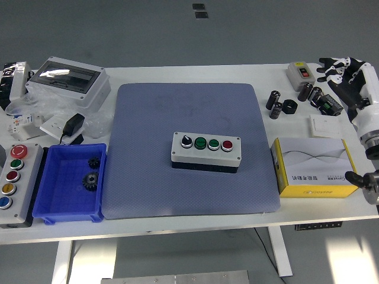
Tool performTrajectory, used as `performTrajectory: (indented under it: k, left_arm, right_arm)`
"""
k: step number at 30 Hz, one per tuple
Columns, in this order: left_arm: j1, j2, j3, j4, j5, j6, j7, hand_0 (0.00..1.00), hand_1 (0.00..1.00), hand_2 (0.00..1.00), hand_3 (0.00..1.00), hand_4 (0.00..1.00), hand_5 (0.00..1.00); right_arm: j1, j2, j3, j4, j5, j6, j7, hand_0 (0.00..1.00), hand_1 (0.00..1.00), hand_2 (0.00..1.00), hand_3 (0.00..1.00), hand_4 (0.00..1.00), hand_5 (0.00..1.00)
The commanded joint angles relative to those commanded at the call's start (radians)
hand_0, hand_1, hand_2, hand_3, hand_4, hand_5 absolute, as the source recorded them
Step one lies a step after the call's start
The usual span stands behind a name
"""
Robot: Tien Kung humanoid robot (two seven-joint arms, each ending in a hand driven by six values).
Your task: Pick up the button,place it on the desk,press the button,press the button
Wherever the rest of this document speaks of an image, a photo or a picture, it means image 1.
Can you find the black hex nut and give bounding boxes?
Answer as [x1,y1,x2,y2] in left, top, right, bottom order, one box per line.
[281,99,298,115]

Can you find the black module green terminal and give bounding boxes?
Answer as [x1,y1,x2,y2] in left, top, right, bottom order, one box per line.
[315,93,344,117]

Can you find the clear plastic bag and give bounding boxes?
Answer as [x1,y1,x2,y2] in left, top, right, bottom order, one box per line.
[5,88,115,140]

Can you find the white plastic enclosure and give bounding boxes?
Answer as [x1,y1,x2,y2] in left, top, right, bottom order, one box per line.
[8,61,33,102]

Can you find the white table leg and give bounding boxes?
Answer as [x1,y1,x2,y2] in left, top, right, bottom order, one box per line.
[50,240,75,284]
[268,227,293,277]

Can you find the black table control panel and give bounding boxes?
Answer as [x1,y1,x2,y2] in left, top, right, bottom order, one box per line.
[295,221,343,231]

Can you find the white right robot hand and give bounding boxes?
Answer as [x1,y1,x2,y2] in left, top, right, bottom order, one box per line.
[316,56,379,140]

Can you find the blue plastic bin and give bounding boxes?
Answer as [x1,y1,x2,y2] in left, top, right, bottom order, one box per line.
[31,143,108,225]

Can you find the grey four-button control box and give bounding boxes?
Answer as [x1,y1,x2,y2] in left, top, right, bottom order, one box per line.
[171,131,242,174]

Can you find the grey two-button switch box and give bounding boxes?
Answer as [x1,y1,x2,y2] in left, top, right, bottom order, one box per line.
[285,61,314,92]

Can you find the grey metal plate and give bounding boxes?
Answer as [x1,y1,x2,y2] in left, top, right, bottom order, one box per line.
[100,269,250,284]

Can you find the white wall socket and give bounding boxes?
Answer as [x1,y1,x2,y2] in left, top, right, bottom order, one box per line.
[40,115,85,144]

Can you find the white circuit breaker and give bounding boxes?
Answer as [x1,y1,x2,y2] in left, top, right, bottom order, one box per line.
[7,114,45,141]

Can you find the large black gear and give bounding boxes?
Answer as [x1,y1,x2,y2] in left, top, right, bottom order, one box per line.
[82,171,100,192]

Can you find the black cylindrical capacitor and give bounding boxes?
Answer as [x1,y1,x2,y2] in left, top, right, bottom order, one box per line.
[307,86,323,104]
[269,102,284,120]
[297,82,314,102]
[265,90,281,111]

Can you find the black cable under table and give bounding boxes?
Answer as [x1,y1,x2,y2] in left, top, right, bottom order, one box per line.
[253,228,287,284]

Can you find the grey-blue table mat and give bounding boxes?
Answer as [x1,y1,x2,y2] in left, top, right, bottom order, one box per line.
[102,82,281,220]

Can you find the yellow and white cardboard box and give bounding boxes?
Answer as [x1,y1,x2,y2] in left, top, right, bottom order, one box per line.
[271,137,359,199]

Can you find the black packaged item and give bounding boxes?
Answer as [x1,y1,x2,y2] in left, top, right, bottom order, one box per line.
[0,62,18,112]

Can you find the grey five-button control box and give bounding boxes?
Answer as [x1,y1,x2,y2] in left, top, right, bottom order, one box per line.
[0,143,44,228]

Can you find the grey distribution box clear lid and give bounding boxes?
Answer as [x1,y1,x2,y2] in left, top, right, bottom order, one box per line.
[25,56,112,112]

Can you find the black power adapter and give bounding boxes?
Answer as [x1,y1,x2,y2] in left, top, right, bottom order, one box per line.
[60,113,86,146]

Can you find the white wall switch panel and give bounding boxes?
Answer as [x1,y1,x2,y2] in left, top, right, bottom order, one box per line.
[309,114,342,138]

